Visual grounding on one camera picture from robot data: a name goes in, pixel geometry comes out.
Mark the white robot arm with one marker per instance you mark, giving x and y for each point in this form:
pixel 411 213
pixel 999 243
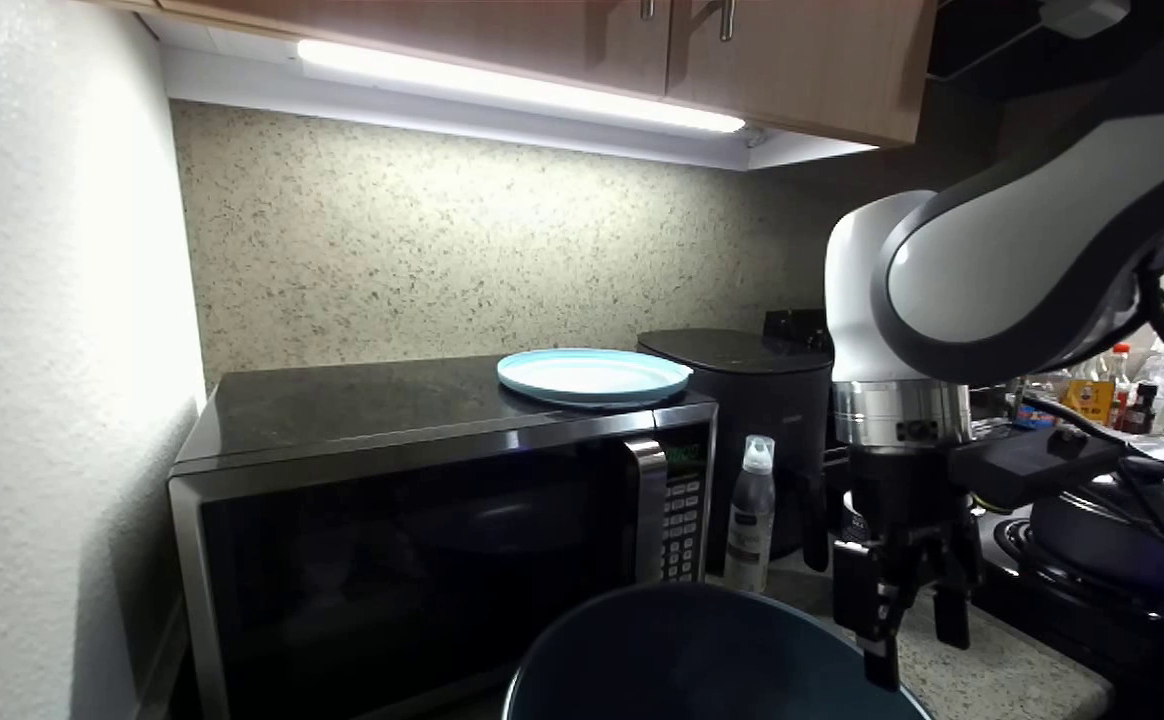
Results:
pixel 1025 266

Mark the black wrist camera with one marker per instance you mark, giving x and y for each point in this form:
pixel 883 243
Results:
pixel 1017 465

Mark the stainless steel microwave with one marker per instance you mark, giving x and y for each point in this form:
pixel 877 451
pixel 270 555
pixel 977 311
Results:
pixel 377 536

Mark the condiment bottles group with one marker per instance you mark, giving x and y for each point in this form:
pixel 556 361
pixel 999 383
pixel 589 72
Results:
pixel 1117 390

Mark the light blue plate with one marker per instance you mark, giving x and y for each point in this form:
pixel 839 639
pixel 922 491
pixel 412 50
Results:
pixel 592 378

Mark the white spray bottle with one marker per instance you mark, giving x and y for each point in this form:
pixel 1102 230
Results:
pixel 752 516

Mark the under-cabinet light strip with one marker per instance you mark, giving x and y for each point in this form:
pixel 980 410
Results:
pixel 509 88

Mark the black electric stove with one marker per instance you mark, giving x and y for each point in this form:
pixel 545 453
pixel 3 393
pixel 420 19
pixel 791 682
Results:
pixel 1084 566

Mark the wooden upper cabinet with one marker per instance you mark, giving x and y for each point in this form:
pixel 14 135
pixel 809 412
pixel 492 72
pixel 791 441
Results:
pixel 849 71

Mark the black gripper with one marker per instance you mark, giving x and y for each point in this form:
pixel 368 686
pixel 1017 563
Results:
pixel 903 527

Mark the large blue bowl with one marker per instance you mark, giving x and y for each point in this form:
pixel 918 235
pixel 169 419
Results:
pixel 697 652

